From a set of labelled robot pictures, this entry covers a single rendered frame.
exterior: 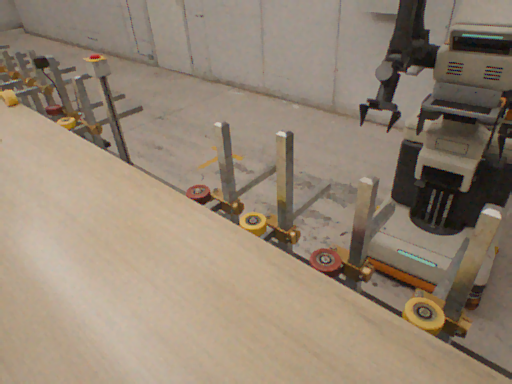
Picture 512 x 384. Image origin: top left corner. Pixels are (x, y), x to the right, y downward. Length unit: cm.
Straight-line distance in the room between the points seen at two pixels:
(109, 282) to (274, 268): 41
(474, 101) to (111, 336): 141
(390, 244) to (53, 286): 153
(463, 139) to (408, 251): 63
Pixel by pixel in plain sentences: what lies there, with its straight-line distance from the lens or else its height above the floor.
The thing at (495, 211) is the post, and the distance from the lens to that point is 80.
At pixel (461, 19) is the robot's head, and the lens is 151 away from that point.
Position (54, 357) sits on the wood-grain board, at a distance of 91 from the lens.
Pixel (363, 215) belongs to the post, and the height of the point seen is 102.
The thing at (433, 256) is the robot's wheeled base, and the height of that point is 28.
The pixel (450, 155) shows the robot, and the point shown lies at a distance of 171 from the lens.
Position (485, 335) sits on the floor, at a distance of 212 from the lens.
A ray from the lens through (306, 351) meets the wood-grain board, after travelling 79.
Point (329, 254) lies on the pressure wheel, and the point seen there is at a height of 91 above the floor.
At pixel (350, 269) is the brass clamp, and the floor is 83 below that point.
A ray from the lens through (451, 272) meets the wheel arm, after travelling 112.
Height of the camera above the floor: 158
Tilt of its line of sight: 35 degrees down
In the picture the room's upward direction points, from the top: 3 degrees counter-clockwise
